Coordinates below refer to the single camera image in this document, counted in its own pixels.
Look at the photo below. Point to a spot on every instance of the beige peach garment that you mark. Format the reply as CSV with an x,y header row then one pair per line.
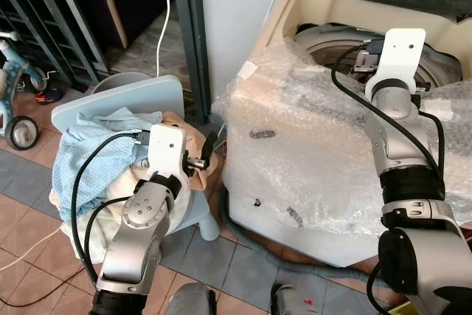
x,y
193,134

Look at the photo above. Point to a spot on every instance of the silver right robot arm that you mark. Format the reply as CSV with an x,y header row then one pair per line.
x,y
402,134

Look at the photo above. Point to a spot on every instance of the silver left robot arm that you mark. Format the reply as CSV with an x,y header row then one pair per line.
x,y
136,245

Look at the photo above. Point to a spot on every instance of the cream top-loading washing machine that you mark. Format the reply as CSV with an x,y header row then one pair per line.
x,y
295,182

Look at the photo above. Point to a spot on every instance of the light blue plastic chair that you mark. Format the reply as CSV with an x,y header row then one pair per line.
x,y
151,97

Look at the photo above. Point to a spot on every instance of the white tape label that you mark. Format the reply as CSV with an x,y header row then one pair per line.
x,y
247,71

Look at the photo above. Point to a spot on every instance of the cream white garment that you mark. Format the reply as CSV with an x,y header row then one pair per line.
x,y
110,189

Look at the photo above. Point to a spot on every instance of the clear bubble wrap sheet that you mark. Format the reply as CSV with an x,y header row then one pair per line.
x,y
310,123

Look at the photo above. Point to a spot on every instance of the light blue dotted garment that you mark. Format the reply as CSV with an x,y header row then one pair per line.
x,y
92,149

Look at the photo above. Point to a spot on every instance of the grey plastic basin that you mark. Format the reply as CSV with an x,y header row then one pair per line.
x,y
122,80

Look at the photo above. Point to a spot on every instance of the grey robot left leg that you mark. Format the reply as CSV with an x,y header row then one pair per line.
x,y
190,300

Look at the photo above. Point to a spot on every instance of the grey robot leg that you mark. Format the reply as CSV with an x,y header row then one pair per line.
x,y
190,300
295,302

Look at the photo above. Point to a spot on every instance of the grey washer drum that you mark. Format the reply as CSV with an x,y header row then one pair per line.
x,y
332,43

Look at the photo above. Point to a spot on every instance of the grey robot right leg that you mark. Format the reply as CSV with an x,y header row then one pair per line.
x,y
295,302

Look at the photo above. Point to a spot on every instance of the orange and black shoe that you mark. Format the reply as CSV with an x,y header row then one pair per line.
x,y
48,96

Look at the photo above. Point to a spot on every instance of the pale blue child tricycle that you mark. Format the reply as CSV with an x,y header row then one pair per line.
x,y
18,71

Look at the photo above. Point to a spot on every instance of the dark metal gate grille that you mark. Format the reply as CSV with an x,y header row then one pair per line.
x,y
44,12

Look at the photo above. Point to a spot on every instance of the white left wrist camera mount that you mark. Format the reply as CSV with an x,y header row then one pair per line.
x,y
166,149

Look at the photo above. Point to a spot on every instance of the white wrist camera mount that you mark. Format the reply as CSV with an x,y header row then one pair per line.
x,y
166,149
402,53

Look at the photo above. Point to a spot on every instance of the dark grey door post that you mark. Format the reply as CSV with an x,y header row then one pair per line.
x,y
190,35

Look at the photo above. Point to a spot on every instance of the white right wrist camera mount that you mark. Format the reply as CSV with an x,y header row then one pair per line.
x,y
402,53

